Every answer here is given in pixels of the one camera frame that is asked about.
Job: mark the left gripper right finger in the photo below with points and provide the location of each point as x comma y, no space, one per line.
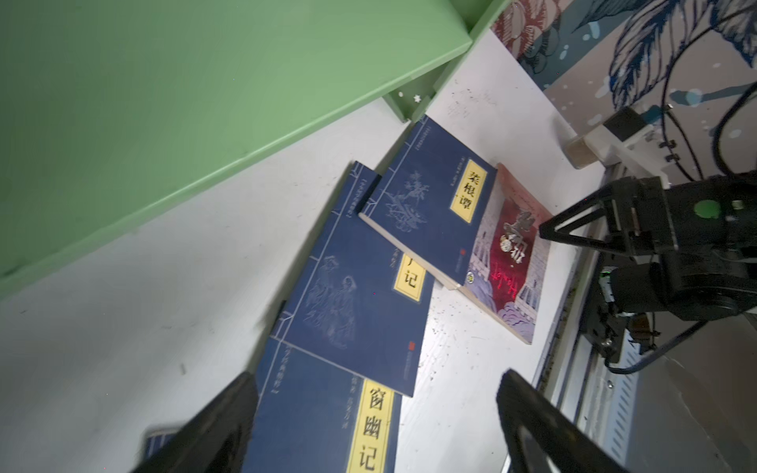
539,438

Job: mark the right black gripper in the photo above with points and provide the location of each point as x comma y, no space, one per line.
718,213

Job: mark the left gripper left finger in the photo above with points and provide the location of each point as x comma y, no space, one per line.
216,439

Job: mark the pink red illustrated book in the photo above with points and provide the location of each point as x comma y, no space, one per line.
508,263

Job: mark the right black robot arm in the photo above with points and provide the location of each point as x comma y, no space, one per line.
693,285

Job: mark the leftmost blue book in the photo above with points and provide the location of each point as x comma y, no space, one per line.
156,439

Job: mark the blue book yellow label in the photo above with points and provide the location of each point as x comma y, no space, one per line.
312,416
431,201

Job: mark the green wooden two-tier shelf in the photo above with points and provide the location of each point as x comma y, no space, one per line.
112,112

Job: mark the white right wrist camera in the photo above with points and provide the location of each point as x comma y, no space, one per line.
624,139

